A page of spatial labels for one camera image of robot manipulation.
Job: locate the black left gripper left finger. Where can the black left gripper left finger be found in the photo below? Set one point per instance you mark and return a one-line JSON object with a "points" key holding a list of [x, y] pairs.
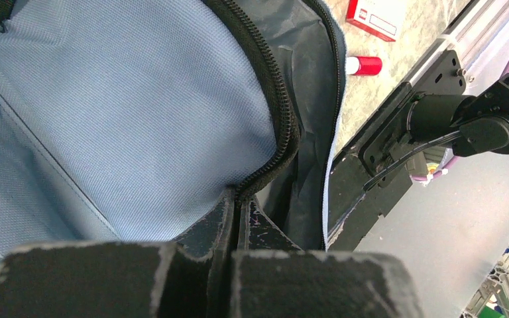
{"points": [[184, 277]]}

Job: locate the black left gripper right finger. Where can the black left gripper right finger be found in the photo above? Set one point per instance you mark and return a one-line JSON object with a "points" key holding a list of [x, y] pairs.
{"points": [[273, 277]]}

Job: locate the blue backpack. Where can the blue backpack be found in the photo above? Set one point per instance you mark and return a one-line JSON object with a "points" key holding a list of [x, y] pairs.
{"points": [[127, 120]]}

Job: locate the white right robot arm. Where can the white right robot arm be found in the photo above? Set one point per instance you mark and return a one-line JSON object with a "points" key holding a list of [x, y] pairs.
{"points": [[477, 123]]}

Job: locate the red cap glue bottle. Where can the red cap glue bottle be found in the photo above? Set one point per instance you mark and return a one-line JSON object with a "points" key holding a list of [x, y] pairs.
{"points": [[363, 65]]}

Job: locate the red white eraser box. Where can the red white eraser box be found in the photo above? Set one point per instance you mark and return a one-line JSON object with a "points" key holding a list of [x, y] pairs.
{"points": [[380, 18]]}

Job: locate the aluminium frame rail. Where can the aluminium frame rail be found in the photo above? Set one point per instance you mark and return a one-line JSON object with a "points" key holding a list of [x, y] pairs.
{"points": [[479, 35]]}

